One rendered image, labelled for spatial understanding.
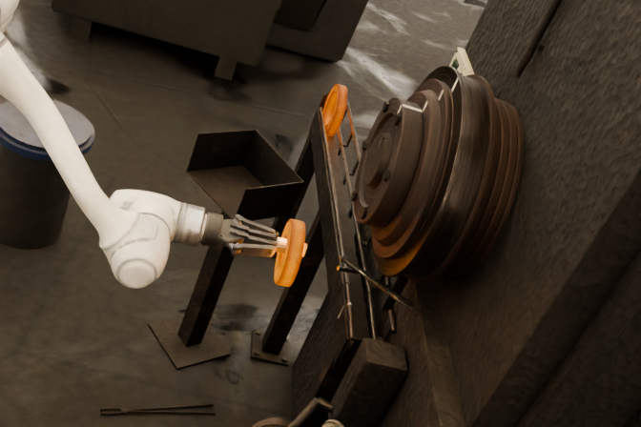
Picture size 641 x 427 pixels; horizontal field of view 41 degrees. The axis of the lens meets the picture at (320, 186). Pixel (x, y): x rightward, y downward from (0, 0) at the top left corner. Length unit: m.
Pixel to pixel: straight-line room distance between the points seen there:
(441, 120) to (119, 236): 0.68
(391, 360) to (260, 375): 1.05
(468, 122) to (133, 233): 0.69
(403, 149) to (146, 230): 0.54
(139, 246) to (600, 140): 0.88
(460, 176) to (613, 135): 0.33
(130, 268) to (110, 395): 0.99
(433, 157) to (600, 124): 0.35
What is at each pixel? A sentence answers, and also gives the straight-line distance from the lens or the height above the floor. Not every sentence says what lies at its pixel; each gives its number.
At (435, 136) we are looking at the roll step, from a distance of 1.73.
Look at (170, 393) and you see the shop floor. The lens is 2.72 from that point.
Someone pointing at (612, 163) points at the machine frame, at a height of 1.46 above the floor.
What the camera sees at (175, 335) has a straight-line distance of 2.88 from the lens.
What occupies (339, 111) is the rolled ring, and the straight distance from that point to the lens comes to 2.95.
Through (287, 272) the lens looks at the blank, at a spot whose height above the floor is 0.83.
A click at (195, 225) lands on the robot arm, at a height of 0.86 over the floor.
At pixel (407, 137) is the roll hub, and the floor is 1.23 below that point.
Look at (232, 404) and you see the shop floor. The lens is 2.75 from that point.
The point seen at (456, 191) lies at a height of 1.21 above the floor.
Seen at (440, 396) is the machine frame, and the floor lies 0.87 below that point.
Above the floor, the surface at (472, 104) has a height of 1.33.
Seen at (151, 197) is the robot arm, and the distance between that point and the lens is 1.90.
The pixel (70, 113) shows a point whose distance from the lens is 2.98.
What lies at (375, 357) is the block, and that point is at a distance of 1.86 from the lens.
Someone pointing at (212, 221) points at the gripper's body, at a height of 0.87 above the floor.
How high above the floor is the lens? 1.99
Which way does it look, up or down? 31 degrees down
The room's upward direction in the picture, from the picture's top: 23 degrees clockwise
